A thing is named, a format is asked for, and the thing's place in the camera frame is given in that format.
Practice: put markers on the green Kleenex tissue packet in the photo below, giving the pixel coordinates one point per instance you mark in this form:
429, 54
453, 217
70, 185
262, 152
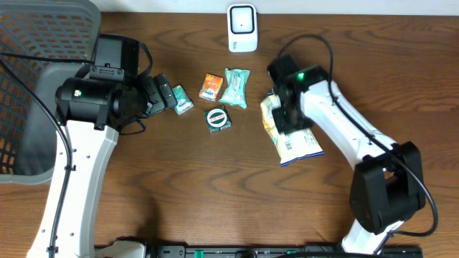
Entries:
184, 103

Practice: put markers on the grey plastic mesh basket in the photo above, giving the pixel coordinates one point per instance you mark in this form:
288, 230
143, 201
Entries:
42, 44

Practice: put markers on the white barcode scanner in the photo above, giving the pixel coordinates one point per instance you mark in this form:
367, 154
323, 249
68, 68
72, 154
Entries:
242, 28

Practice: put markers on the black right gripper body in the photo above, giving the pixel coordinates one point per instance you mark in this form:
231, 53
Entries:
289, 117

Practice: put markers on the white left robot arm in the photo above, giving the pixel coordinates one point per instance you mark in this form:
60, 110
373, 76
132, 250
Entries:
94, 102

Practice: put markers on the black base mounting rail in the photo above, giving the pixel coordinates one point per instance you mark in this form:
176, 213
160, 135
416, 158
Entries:
251, 251

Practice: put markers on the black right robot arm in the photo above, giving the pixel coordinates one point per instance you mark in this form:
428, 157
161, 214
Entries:
385, 189

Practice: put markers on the dark green Zam-Buk box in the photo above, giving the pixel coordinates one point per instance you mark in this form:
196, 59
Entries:
217, 119

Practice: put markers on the large yellow snack bag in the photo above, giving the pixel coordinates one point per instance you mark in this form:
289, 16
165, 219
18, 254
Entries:
290, 147

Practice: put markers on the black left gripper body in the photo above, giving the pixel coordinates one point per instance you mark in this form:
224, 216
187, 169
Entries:
154, 95

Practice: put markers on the orange tissue packet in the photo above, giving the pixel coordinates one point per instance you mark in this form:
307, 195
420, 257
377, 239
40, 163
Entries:
211, 86

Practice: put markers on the light teal snack packet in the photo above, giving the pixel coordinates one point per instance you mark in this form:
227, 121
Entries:
235, 91

